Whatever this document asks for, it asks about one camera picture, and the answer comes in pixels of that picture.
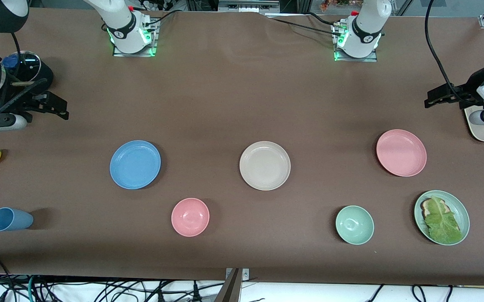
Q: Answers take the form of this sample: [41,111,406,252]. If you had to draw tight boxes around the black pot blue handle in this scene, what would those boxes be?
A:
[2,51,54,96]

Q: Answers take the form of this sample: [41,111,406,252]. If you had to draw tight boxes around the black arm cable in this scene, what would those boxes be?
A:
[424,0,477,105]
[0,31,49,122]

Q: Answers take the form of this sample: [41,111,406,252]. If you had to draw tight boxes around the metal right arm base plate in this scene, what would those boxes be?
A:
[113,19,158,57]

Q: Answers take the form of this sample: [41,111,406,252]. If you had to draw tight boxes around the orange artificial flowers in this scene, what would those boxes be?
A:
[321,0,366,12]

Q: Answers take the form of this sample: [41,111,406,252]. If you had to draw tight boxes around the grey metal fixture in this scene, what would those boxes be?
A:
[218,0,280,13]

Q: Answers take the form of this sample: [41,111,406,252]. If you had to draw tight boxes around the metal table bracket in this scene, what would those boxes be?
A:
[225,268,250,281]

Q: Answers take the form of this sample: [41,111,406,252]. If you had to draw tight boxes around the green bowl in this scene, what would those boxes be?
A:
[335,205,375,245]

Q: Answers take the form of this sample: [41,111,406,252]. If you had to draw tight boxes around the pink bowl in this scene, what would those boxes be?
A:
[171,198,210,237]

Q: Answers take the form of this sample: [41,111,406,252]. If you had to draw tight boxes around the black base cable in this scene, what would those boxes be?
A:
[305,12,343,28]
[267,16,345,38]
[143,9,184,28]

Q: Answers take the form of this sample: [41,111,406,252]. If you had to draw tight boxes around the glass lid blue knob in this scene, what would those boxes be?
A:
[2,51,41,86]

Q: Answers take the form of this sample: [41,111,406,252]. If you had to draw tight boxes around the brown table mat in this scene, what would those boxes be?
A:
[0,8,484,286]

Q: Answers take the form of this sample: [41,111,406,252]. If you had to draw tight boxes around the beige plate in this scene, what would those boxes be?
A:
[239,141,291,191]

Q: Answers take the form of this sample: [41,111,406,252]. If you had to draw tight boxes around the blue cup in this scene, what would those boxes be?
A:
[0,207,34,232]

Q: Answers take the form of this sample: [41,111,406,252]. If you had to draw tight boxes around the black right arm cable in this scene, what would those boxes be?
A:
[0,31,49,122]

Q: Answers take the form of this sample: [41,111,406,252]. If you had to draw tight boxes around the green lettuce leaf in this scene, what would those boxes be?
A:
[423,196,463,245]

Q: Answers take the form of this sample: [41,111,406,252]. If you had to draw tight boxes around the green plate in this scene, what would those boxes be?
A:
[414,190,470,246]

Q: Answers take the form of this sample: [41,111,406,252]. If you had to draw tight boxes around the blue plate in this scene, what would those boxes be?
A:
[109,140,161,190]

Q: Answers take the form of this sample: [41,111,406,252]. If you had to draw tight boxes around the toasted bread slice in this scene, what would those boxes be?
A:
[420,198,452,219]

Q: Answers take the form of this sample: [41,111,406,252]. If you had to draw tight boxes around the dark diagonal bar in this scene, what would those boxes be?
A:
[215,268,242,302]

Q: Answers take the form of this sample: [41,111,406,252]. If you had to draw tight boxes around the pink plate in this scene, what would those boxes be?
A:
[376,129,427,177]

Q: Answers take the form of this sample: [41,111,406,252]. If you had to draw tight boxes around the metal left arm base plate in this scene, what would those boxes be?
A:
[334,23,378,62]

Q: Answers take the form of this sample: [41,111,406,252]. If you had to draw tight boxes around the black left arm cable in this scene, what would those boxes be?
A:
[424,0,477,105]

